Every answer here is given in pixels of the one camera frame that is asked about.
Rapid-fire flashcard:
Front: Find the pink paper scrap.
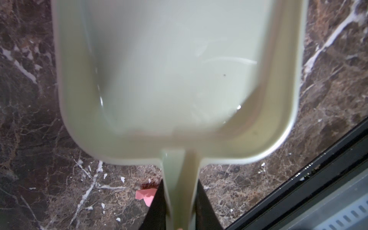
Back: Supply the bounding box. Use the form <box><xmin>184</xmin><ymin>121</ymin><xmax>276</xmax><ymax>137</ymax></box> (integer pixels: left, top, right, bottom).
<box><xmin>135</xmin><ymin>188</ymin><xmax>157</xmax><ymax>207</ymax></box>

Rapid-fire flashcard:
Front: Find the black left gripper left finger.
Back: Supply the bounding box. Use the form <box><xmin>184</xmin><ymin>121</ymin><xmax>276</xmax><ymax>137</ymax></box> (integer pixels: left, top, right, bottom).
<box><xmin>139</xmin><ymin>180</ymin><xmax>166</xmax><ymax>230</ymax></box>

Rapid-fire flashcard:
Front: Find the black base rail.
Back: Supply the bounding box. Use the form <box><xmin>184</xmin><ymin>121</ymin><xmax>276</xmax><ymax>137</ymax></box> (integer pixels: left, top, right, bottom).
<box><xmin>228</xmin><ymin>119</ymin><xmax>368</xmax><ymax>230</ymax></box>

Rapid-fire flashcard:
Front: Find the pale green dustpan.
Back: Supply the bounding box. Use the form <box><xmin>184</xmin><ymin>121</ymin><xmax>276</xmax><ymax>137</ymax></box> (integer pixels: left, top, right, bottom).
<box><xmin>51</xmin><ymin>1</ymin><xmax>308</xmax><ymax>230</ymax></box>

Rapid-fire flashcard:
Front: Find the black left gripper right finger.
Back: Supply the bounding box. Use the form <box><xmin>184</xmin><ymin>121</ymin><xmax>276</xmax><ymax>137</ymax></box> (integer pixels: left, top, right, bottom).
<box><xmin>195</xmin><ymin>181</ymin><xmax>223</xmax><ymax>230</ymax></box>

